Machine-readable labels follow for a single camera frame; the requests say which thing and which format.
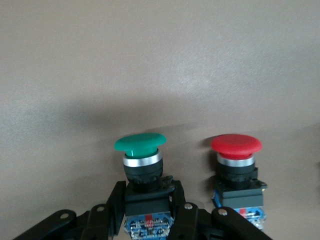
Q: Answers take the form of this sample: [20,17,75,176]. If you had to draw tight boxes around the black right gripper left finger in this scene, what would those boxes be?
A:
[14,180,127,240]

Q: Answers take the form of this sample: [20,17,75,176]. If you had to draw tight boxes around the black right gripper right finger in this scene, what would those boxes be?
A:
[167,179,273,240]

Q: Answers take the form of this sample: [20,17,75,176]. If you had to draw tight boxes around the green mushroom push button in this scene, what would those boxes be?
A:
[113,132,176,240]

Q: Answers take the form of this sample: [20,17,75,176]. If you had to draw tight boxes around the red mushroom push button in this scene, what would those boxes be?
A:
[209,134,268,231]

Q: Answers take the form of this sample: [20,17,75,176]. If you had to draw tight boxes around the brown table cover mat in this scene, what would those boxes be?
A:
[0,0,320,240]

